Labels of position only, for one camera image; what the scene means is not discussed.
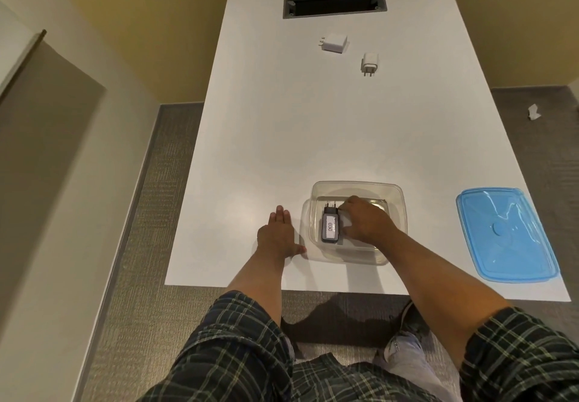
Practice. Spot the black charger with display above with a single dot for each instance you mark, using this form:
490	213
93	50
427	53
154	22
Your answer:
329	227

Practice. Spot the small white power adapter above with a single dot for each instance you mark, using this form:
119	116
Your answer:
369	62

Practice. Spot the dark plaid shirt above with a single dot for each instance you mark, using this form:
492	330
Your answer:
235	352

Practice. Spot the person's right forearm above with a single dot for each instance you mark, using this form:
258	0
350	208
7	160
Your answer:
434	288

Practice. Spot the white paper scrap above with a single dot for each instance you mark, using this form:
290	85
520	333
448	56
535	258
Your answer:
535	112

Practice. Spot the person's left thumb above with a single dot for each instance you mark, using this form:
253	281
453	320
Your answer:
299	250

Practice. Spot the person's right hand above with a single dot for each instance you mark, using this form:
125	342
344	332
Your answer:
368	223

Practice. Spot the blue plastic container lid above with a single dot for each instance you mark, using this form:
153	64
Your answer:
506	234

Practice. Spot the person's right fingers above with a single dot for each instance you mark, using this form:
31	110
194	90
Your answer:
350	205

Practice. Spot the large white power adapter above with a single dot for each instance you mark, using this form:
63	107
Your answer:
334	43

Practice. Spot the grey shoe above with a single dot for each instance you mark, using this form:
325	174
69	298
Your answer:
411	320

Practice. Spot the light grey trousers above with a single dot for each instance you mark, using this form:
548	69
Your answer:
416	361

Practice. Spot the person's left forearm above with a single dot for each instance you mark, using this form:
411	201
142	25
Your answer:
258	282

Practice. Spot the clear plastic container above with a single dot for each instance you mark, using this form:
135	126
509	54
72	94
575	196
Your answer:
393	203

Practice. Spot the person's left hand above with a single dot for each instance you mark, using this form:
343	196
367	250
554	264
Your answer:
278	239

